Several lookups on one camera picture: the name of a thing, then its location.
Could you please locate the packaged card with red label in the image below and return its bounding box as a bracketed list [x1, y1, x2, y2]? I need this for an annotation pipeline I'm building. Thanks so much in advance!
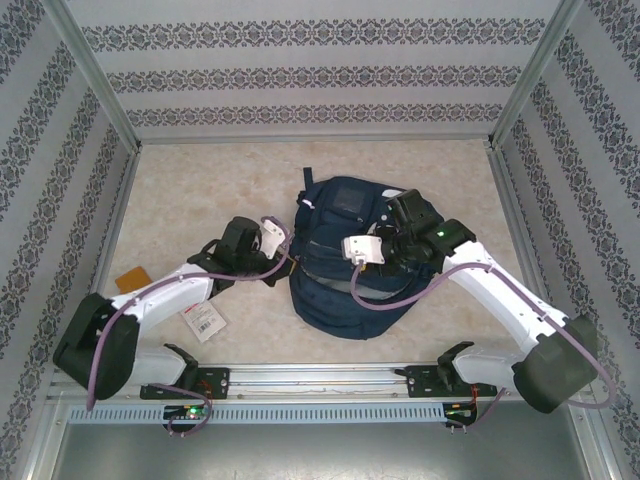
[182, 299, 229, 344]

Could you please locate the navy blue student backpack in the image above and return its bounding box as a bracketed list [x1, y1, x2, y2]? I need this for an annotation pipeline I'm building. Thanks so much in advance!
[287, 167, 444, 341]

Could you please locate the orange rectangular block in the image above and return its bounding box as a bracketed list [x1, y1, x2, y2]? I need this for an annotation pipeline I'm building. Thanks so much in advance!
[114, 267, 151, 294]

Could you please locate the left controller board with LED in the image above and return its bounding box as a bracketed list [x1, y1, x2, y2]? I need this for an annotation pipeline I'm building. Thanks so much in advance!
[163, 403, 212, 422]

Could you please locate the controller board with led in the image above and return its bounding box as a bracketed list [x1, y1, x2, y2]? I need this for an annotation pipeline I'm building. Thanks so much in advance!
[444, 401, 480, 422]
[163, 403, 212, 422]

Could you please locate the right controller board with LED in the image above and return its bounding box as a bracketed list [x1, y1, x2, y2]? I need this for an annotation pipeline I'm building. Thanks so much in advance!
[444, 401, 480, 422]

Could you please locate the grey metal sheet panel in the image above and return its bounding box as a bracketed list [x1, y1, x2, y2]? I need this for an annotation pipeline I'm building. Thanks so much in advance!
[49, 422, 601, 480]

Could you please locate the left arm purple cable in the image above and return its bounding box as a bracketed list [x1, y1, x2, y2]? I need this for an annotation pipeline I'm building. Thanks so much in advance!
[87, 214, 296, 436]

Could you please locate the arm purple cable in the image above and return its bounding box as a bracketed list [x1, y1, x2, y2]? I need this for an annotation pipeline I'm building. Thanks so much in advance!
[87, 214, 296, 436]
[349, 259, 619, 434]

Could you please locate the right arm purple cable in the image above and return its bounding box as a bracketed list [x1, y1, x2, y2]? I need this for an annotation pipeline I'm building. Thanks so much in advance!
[349, 259, 619, 434]

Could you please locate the right aluminium side rail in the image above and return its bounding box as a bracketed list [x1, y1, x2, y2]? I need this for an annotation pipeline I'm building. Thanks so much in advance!
[487, 148, 569, 362]

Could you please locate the aluminium side rail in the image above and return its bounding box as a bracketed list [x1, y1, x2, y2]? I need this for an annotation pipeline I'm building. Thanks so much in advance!
[487, 148, 569, 362]
[68, 149, 143, 365]

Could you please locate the left aluminium side rail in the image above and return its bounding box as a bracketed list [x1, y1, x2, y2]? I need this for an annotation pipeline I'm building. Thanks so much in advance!
[68, 149, 143, 365]

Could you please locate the aluminium rear frame rail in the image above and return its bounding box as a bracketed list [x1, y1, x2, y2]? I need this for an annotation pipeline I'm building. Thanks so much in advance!
[134, 132, 496, 147]

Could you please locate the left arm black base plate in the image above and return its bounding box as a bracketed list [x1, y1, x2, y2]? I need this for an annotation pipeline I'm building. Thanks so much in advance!
[139, 367, 231, 401]

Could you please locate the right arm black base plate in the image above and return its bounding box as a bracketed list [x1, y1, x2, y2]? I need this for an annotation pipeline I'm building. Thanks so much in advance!
[405, 364, 500, 400]

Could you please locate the aluminium mounting rail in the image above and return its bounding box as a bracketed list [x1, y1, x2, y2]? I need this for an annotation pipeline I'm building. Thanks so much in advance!
[47, 363, 586, 401]

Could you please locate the grey slotted cable duct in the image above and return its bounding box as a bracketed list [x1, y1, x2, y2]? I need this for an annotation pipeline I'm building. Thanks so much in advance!
[66, 403, 446, 425]

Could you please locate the right aluminium corner post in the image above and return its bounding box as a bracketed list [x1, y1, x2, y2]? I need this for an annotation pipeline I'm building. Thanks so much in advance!
[487, 0, 585, 150]

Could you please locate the aluminium corner post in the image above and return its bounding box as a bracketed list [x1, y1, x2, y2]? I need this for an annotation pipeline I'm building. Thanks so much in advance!
[42, 0, 143, 151]
[487, 0, 585, 150]

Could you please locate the left aluminium corner post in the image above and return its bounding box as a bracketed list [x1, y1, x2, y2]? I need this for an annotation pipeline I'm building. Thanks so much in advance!
[42, 0, 143, 151]

